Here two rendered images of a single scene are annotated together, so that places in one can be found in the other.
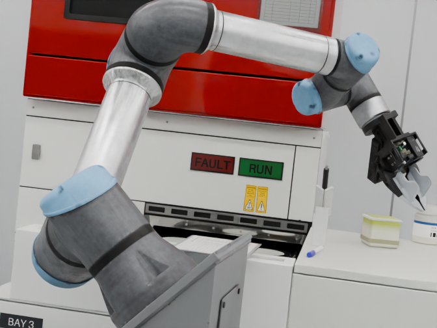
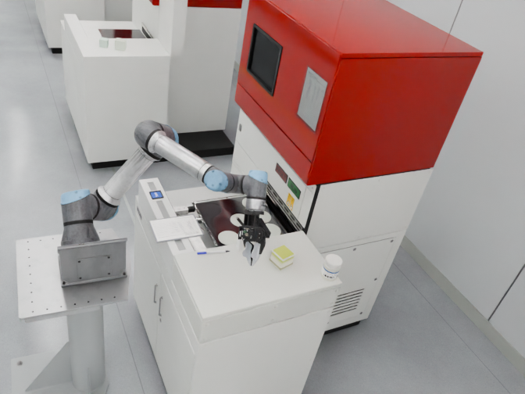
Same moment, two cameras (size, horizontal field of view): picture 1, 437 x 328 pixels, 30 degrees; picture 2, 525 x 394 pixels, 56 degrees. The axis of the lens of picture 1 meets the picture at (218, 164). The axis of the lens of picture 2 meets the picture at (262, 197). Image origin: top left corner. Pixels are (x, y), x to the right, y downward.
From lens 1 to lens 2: 2.04 m
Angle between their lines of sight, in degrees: 55
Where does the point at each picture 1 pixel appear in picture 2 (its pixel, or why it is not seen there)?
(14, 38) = not seen: hidden behind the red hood
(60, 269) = not seen: hidden behind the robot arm
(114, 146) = (119, 177)
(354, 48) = (205, 179)
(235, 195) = (284, 194)
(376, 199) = not seen: outside the picture
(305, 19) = (312, 123)
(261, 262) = (169, 246)
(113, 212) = (66, 212)
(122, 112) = (129, 163)
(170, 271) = (67, 241)
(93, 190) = (64, 201)
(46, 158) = (242, 132)
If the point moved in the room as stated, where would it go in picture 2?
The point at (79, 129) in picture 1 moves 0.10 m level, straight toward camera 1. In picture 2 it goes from (251, 126) to (237, 130)
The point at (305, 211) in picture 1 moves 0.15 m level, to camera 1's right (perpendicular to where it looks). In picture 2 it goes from (303, 221) to (323, 241)
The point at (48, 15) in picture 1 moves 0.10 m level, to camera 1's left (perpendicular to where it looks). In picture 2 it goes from (243, 66) to (233, 58)
